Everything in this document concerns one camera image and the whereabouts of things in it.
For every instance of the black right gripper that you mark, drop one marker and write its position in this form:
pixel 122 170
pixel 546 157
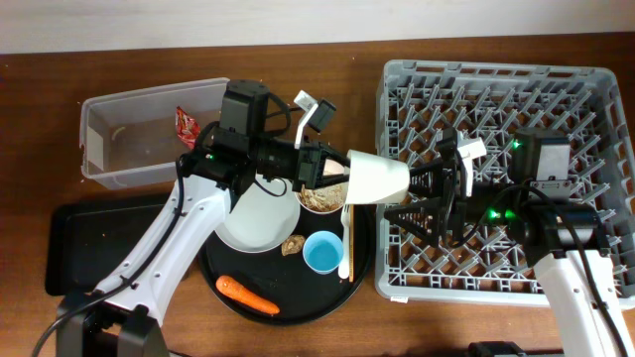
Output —
pixel 442 213

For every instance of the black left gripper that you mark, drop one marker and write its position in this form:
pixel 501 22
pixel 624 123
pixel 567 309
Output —
pixel 310 168

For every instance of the pink bowl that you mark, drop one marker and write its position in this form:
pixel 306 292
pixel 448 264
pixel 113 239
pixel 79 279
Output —
pixel 322 198

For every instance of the white cup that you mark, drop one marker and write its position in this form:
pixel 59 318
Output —
pixel 374 179

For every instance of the blue cup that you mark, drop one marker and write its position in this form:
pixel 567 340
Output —
pixel 323 252

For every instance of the red snack wrapper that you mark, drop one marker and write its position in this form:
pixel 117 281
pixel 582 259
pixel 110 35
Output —
pixel 186 127

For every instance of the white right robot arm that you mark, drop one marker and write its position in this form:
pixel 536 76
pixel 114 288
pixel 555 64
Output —
pixel 564 242

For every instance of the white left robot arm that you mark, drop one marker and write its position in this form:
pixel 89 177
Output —
pixel 126 310

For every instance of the grey dishwasher rack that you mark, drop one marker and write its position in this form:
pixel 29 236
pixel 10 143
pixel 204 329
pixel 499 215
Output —
pixel 418 99

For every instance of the wooden chopstick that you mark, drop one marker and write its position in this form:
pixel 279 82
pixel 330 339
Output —
pixel 351 244

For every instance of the white plate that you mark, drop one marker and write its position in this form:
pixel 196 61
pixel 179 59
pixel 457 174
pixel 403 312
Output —
pixel 263 218

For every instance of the brown ginger piece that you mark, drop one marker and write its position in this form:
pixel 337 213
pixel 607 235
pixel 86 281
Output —
pixel 293 244

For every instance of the white plastic fork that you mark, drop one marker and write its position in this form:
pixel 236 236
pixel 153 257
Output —
pixel 344 265

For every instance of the round black tray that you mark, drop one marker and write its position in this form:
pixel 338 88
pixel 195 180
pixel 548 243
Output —
pixel 301 294

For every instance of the orange carrot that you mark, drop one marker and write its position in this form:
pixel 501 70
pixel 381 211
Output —
pixel 230 288

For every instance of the clear plastic bin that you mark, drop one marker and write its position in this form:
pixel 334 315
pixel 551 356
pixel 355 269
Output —
pixel 130 138

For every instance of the black rectangular tray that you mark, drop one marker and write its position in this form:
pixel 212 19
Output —
pixel 88 240

